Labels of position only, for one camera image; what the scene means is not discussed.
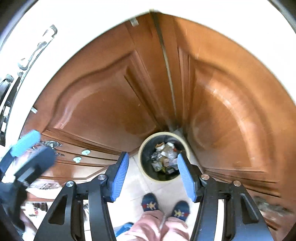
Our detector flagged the aluminium foil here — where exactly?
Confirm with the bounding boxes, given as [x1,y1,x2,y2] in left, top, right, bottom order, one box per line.
[151,142,182,175]

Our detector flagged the round cream trash bin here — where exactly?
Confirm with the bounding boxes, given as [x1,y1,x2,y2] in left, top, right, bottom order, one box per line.
[138,132,190,182]

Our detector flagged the wooden drawer front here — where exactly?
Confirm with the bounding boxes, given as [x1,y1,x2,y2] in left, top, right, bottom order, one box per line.
[29,130,121,186]

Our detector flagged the lower round drawer knob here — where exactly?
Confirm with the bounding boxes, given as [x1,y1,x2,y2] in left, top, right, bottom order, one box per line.
[73,156,82,163]

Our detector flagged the round drawer knob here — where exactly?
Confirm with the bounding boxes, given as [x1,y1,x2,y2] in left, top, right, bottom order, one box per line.
[73,156,82,163]
[81,149,91,156]

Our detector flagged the upper round drawer knob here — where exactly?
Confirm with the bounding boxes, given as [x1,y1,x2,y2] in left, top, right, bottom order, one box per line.
[81,149,91,156]

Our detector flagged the right blue slipper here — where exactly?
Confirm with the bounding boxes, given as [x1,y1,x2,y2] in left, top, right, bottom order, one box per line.
[171,201,190,221]

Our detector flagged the blue slipper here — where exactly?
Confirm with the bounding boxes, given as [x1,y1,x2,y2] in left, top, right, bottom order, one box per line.
[142,193,159,212]
[171,201,190,221]

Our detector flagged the left blue slipper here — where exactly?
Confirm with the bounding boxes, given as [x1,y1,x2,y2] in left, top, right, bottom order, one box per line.
[142,193,159,212]

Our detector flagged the pink trouser legs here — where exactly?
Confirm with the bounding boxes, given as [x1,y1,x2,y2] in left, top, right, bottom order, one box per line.
[116,210,190,240]

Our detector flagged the left wooden cabinet door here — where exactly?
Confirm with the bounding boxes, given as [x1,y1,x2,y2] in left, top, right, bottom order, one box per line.
[21,14,176,153]

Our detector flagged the wooden cabinet door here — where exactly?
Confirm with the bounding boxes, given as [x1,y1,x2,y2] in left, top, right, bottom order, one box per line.
[152,11,296,232]
[21,14,176,153]

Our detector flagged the black gas stove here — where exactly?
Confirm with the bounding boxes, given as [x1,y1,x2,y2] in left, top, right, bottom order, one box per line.
[1,25,58,147]

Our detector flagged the right wooden cabinet door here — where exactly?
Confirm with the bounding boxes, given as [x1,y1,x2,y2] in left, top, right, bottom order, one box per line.
[152,11,296,232]

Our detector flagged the ornate metal drawer handle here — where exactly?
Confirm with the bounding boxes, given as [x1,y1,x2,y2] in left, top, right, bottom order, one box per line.
[32,141,65,156]

